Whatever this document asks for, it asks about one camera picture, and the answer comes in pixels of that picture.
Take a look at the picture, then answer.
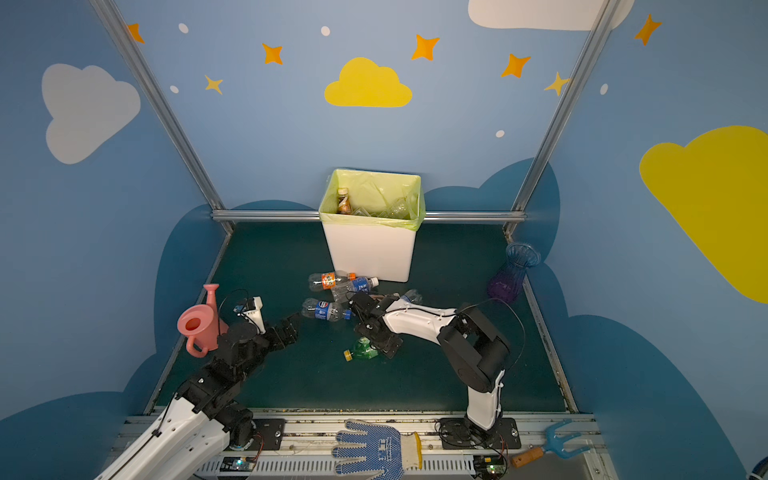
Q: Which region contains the clear bottle blue water label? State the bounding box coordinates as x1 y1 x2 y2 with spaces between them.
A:
331 277 379 303

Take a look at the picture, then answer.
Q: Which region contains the green bottle white cap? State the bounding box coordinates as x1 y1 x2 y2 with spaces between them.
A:
344 337 379 362

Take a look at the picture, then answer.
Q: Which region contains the small bottle blue label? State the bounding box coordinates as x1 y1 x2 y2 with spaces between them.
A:
400 289 423 304

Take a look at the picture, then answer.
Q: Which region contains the clear bottle orange label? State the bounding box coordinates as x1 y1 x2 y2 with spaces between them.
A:
308 271 357 292

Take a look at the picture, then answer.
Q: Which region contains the pepsi label clear bottle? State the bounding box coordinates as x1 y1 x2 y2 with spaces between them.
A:
301 298 352 322

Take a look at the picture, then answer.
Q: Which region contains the brown tea bottle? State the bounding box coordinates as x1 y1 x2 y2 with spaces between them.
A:
337 188 352 215

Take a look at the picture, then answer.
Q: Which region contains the large clear bottle white cap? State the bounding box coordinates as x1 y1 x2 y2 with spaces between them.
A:
377 194 419 220

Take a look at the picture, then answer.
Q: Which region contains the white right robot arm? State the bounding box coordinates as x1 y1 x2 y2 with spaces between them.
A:
350 292 511 432

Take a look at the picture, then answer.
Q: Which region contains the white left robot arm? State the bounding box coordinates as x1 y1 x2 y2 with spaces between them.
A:
97 313 301 479

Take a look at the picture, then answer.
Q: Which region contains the white plastic bin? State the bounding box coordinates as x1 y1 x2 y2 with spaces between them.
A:
323 223 416 283

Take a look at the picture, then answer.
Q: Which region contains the green bin liner bag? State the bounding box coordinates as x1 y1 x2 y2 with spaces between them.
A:
318 169 426 232

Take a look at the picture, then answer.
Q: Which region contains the pink watering can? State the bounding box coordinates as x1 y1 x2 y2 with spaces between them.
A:
177 284 229 358

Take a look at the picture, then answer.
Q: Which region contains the green circuit board left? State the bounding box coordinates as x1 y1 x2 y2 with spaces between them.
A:
219 457 257 474

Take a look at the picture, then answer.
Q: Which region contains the green circuit board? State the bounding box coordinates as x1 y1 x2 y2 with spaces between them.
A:
473 455 508 480
219 457 257 474

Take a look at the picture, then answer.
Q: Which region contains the purple glass vase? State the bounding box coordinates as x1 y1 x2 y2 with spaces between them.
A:
487 242 541 303

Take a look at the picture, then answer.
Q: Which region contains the blue dotted work glove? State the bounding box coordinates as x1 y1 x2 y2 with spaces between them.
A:
332 420 423 480

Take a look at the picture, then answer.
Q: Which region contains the green circuit board right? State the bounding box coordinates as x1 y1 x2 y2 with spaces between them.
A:
473 455 508 480

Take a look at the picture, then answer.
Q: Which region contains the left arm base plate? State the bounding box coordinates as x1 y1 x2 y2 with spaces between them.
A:
243 418 286 451

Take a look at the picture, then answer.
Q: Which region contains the aluminium frame rail back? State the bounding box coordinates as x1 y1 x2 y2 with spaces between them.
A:
211 209 527 225

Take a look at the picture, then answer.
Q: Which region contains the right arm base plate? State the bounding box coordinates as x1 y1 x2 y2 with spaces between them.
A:
436 418 522 450

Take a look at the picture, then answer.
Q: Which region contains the aluminium frame post right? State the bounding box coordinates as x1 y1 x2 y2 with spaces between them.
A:
503 0 621 243

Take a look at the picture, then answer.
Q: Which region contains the aluminium frame post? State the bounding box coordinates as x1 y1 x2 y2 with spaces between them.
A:
503 0 621 243
89 0 225 214

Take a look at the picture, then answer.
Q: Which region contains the blue hand rake wooden handle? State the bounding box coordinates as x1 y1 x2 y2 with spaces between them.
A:
512 419 590 468

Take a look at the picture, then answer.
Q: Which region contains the aluminium frame post left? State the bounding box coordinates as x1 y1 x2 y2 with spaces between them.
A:
89 0 225 214

